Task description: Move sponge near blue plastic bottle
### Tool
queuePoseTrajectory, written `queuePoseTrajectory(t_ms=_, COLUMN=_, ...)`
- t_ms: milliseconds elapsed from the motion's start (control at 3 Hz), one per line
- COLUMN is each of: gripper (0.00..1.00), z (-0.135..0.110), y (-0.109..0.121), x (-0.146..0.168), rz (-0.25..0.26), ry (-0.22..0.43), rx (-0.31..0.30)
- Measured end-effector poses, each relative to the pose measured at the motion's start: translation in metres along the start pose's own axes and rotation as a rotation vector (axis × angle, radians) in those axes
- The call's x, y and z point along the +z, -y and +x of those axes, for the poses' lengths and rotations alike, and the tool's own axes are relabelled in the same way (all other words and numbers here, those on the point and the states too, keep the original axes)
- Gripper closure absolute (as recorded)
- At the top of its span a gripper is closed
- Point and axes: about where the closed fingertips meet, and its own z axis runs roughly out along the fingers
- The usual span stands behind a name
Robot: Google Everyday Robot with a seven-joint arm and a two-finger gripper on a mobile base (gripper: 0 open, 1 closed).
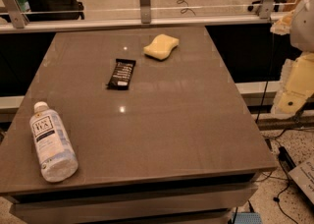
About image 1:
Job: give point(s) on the blue plastic tea bottle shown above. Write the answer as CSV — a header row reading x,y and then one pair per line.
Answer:
x,y
57,159

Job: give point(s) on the yellow sponge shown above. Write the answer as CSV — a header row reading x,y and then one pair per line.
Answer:
x,y
161,47

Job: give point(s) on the grey metal bracket left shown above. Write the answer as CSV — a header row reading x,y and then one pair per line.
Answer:
x,y
17,17

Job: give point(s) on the grey metal bracket middle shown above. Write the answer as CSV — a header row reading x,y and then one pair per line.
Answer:
x,y
145,11

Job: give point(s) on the black snack bar wrapper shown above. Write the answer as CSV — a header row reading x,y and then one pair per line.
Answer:
x,y
121,76

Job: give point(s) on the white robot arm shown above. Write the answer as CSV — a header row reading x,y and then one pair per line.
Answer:
x,y
302,30

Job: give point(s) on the white box on floor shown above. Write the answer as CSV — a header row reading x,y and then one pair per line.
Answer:
x,y
303,176

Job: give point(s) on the blue object on floor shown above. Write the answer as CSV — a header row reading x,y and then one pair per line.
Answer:
x,y
246,218

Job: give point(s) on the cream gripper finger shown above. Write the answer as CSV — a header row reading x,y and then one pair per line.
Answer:
x,y
282,26
296,85

